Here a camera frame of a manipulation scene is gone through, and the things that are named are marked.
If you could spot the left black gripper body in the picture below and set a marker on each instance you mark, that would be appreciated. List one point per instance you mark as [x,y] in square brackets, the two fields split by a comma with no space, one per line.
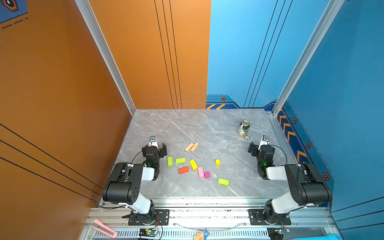
[162,150]

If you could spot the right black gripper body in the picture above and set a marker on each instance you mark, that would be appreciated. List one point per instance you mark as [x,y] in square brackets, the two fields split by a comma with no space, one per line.
[252,148]

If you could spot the lime green block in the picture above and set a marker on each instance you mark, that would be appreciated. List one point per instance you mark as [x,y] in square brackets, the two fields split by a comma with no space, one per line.
[180,161]
[170,161]
[223,182]

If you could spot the natural wood block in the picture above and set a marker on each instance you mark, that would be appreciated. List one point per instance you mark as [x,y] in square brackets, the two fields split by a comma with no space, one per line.
[194,146]
[189,147]

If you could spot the yellow rectangular block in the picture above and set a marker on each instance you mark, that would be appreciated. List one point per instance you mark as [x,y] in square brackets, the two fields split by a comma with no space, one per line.
[193,164]

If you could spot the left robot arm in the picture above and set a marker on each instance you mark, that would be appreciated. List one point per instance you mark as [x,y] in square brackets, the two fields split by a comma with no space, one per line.
[124,183]

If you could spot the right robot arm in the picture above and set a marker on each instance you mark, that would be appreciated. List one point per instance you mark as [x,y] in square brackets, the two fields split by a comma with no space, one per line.
[306,187]

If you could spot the red rectangular block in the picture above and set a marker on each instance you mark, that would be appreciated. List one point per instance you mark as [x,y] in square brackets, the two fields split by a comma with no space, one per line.
[184,170]

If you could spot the yellow cylinder block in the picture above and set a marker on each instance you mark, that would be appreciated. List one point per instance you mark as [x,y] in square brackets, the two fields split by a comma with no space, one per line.
[217,162]

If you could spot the pink rectangular block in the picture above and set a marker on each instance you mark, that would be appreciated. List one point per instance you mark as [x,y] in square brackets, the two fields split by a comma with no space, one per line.
[201,172]

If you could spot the lime green block front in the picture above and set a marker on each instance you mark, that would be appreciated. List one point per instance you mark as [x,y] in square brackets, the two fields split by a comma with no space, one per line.
[223,182]

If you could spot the green beverage can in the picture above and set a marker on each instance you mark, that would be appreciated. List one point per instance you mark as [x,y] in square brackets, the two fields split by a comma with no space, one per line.
[243,128]

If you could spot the magenta small cube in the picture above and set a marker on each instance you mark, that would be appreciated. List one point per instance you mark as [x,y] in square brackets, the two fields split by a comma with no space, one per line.
[207,175]

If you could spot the left circuit board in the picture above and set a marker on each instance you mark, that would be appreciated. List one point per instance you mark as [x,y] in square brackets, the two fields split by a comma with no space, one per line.
[148,234]

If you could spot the circuit board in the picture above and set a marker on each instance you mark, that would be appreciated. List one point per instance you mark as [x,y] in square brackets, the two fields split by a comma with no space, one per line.
[282,230]
[148,234]

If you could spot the right circuit board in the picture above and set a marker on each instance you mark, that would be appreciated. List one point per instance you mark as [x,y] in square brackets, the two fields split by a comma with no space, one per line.
[282,230]

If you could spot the colourful snack wrapper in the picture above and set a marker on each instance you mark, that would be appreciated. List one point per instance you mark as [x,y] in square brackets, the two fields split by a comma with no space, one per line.
[201,235]

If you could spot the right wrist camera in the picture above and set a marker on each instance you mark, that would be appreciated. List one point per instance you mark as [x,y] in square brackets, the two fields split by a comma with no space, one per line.
[265,140]

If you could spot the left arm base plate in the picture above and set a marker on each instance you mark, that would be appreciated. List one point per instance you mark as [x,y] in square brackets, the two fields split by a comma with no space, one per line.
[157,216]

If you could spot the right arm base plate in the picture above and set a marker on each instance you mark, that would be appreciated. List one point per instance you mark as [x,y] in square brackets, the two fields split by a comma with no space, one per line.
[260,217]

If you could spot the aluminium front rail frame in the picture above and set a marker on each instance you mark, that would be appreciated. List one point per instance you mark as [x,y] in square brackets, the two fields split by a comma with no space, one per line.
[225,218]

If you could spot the pink handled tool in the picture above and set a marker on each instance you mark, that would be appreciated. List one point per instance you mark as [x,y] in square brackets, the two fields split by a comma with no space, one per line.
[102,228]

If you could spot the right aluminium corner post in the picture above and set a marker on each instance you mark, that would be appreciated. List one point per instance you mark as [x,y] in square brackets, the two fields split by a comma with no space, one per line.
[315,39]

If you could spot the aluminium corner post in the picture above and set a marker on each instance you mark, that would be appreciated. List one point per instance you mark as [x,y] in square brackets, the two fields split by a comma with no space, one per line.
[101,42]
[315,39]

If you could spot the left aluminium corner post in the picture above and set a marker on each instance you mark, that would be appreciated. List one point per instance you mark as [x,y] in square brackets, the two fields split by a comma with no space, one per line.
[101,42]

